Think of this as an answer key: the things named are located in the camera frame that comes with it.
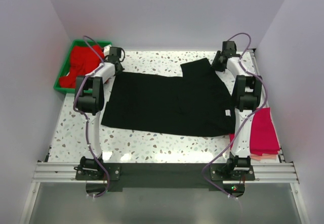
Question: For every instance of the folded magenta t shirt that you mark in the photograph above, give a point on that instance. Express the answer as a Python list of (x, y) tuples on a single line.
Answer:
[(254, 134)]

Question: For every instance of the red t shirt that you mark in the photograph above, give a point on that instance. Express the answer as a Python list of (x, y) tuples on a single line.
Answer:
[(83, 60)]

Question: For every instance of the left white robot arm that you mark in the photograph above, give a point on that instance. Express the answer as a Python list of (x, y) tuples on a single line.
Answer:
[(89, 98)]

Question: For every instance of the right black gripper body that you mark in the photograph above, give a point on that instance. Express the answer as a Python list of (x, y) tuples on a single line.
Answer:
[(218, 63)]

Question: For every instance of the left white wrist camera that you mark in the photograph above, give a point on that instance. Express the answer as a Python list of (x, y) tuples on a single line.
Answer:
[(106, 50)]

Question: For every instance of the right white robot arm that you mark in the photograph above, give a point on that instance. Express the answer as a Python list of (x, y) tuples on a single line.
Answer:
[(246, 98)]

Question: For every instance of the green plastic tray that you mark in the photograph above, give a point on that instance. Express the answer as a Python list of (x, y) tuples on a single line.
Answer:
[(66, 66)]

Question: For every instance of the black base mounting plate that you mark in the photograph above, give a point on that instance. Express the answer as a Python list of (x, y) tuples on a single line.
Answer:
[(115, 177)]

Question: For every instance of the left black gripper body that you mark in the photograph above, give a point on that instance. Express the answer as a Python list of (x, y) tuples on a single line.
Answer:
[(118, 65)]

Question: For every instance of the folded pink t shirt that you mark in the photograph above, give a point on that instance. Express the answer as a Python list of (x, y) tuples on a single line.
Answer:
[(263, 157)]

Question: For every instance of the black t shirt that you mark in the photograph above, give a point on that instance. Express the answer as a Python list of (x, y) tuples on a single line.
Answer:
[(196, 104)]

